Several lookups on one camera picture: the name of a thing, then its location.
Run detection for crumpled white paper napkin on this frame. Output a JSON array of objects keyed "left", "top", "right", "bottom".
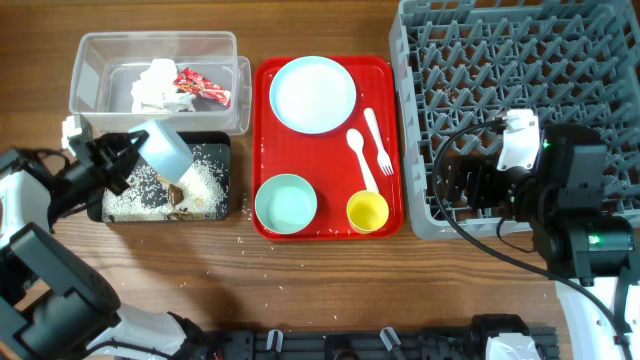
[{"left": 131, "top": 59, "right": 196, "bottom": 113}]

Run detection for red snack wrapper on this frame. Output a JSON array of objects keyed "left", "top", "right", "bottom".
[{"left": 173, "top": 67, "right": 231, "bottom": 108}]

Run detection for clear plastic waste bin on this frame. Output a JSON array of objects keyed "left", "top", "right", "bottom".
[{"left": 69, "top": 31, "right": 252, "bottom": 136}]

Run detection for red serving tray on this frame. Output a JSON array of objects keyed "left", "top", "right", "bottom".
[{"left": 252, "top": 55, "right": 404, "bottom": 242}]

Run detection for rice and food leftovers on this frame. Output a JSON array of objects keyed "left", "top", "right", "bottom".
[{"left": 101, "top": 144, "right": 230, "bottom": 222}]

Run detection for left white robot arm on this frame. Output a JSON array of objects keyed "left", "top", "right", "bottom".
[{"left": 1, "top": 130, "right": 207, "bottom": 359}]

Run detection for mint green bowl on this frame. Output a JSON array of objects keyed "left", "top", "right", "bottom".
[{"left": 254, "top": 173, "right": 318, "bottom": 235}]

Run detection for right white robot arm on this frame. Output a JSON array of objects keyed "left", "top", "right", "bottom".
[{"left": 448, "top": 124, "right": 639, "bottom": 359}]

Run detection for white plastic spoon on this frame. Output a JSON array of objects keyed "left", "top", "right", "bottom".
[{"left": 346, "top": 128, "right": 379, "bottom": 193}]

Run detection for white plastic fork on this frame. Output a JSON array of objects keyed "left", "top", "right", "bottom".
[{"left": 363, "top": 108, "right": 394, "bottom": 176}]

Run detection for light blue bowl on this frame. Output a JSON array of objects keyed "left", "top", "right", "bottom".
[{"left": 129, "top": 120, "right": 193, "bottom": 183}]

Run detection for yellow plastic cup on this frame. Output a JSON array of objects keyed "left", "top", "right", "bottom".
[{"left": 346, "top": 190, "right": 390, "bottom": 234}]

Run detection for grey dishwasher rack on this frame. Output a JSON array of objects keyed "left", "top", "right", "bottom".
[{"left": 389, "top": 0, "right": 639, "bottom": 240}]

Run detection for light blue plate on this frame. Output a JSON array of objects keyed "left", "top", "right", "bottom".
[{"left": 269, "top": 56, "right": 357, "bottom": 135}]

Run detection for black food waste tray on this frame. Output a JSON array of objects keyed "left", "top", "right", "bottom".
[{"left": 86, "top": 131, "right": 234, "bottom": 224}]

